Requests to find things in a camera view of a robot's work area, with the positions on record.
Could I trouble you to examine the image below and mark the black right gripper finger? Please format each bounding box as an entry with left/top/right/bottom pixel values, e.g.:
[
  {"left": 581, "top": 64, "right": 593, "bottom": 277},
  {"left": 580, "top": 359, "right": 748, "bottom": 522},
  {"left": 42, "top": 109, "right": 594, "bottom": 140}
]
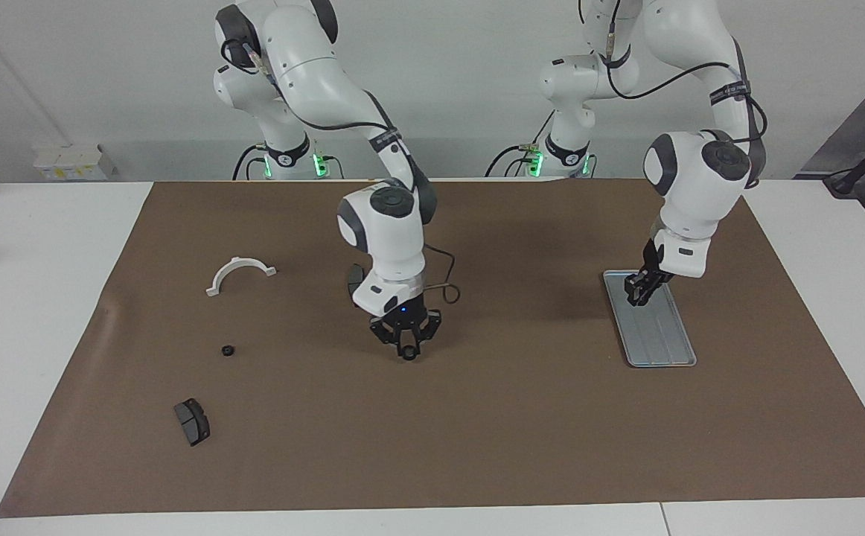
[
  {"left": 370, "top": 316, "right": 403, "bottom": 360},
  {"left": 410, "top": 313, "right": 442, "bottom": 360}
]

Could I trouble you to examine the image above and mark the silver metal ridged tray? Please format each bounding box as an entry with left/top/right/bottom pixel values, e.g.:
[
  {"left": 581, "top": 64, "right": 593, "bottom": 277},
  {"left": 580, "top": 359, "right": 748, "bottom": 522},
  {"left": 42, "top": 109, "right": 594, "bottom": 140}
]
[{"left": 602, "top": 269, "right": 698, "bottom": 369}]

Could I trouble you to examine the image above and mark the brown paper table mat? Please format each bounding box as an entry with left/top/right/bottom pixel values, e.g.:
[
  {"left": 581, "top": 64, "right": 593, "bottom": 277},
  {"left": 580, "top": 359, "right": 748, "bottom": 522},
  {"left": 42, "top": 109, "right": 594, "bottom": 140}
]
[{"left": 0, "top": 177, "right": 865, "bottom": 519}]

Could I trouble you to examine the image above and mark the short grey brake pad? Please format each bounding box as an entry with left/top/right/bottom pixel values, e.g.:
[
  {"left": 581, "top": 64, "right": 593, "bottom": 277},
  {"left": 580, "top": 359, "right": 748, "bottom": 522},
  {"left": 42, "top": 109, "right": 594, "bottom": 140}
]
[{"left": 173, "top": 398, "right": 211, "bottom": 447}]

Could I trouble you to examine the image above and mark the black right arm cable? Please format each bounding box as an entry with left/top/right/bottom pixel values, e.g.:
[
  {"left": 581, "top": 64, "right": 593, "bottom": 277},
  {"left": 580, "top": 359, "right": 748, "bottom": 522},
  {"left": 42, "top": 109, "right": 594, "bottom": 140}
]
[{"left": 243, "top": 37, "right": 462, "bottom": 304}]

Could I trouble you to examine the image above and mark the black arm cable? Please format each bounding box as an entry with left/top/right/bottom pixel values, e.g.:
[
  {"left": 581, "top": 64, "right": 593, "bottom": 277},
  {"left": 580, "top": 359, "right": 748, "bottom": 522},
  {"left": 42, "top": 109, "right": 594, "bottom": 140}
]
[
  {"left": 604, "top": 0, "right": 768, "bottom": 187},
  {"left": 243, "top": 37, "right": 462, "bottom": 304}
]

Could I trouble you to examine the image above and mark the white curved plastic bracket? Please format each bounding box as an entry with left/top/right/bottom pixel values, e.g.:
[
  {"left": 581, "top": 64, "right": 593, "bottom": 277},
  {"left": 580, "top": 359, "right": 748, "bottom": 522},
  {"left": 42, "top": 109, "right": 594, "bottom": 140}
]
[{"left": 205, "top": 256, "right": 278, "bottom": 298}]

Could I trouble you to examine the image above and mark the black base power cable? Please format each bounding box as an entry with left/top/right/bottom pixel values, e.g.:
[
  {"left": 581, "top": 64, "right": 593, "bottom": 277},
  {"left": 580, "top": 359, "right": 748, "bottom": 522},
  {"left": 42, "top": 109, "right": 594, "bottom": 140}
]
[
  {"left": 486, "top": 145, "right": 534, "bottom": 178},
  {"left": 233, "top": 144, "right": 266, "bottom": 181}
]

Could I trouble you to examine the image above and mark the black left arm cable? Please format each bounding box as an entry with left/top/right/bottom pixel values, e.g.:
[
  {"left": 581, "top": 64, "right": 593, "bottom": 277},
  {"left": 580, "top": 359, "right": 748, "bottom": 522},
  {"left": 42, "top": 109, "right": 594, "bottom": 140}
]
[{"left": 604, "top": 0, "right": 768, "bottom": 187}]

